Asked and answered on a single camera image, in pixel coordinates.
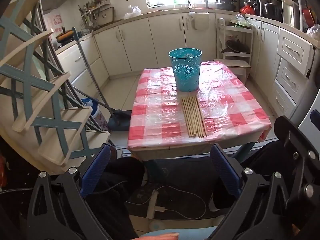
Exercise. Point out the wall utensil rack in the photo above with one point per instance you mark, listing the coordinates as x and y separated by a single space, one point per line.
87 15

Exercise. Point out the blue white printed bag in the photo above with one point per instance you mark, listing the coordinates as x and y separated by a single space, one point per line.
96 120

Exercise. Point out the bundle of wooden chopsticks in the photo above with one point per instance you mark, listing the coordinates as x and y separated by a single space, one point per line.
192 117

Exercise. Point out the person's left hand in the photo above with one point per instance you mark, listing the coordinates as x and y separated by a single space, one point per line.
160 237

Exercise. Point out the red plastic bag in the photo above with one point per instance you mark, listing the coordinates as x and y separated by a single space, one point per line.
248 10

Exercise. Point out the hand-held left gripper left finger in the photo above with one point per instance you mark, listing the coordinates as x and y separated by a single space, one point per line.
96 170

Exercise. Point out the clear plastic bag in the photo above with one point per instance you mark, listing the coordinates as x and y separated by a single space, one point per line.
314 32

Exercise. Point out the dark wok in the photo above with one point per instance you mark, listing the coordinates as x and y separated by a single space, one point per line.
237 47

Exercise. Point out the dark floor mat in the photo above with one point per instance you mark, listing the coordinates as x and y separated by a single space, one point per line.
185 172

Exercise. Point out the black cooking pot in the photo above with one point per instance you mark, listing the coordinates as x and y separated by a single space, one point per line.
271 11

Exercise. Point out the white power strip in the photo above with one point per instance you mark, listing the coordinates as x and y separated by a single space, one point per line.
152 205

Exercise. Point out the white cabinet door bin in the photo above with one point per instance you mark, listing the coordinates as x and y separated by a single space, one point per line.
200 21

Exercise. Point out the pink cartoon wall stickers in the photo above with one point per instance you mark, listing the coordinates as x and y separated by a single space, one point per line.
53 20

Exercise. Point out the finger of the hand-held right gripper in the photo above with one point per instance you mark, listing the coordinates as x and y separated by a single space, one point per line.
313 120
303 170

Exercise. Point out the white countertop appliance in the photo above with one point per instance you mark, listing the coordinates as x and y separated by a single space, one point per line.
290 12

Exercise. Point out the beige folding rack blue braces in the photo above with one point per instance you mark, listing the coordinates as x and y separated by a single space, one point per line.
75 147

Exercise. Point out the red pan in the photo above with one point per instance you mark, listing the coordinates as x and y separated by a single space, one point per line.
307 16

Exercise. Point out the white plastic bag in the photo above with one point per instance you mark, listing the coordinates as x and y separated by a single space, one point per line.
132 12

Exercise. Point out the beige wall tray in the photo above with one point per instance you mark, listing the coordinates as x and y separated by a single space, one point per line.
105 16

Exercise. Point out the stacked dark pots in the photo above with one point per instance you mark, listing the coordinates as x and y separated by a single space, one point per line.
225 1

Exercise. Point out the cream kitchen base cabinets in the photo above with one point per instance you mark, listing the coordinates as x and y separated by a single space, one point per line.
165 37

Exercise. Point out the white wooden step shelf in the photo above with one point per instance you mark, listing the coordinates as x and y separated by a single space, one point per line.
235 63

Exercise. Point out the person's left leg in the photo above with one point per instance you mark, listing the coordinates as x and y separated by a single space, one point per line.
120 175

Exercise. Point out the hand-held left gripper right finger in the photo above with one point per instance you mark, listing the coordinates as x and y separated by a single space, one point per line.
225 170

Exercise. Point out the teal perforated plastic basket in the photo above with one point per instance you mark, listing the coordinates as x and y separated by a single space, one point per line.
186 75

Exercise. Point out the black toaster oven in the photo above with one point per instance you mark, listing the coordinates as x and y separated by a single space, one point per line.
247 1

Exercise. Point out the red checked plastic tablecloth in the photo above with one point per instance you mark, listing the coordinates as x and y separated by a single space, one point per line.
155 110

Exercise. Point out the bag of green vegetables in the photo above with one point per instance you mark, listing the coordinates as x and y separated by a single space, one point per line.
240 21

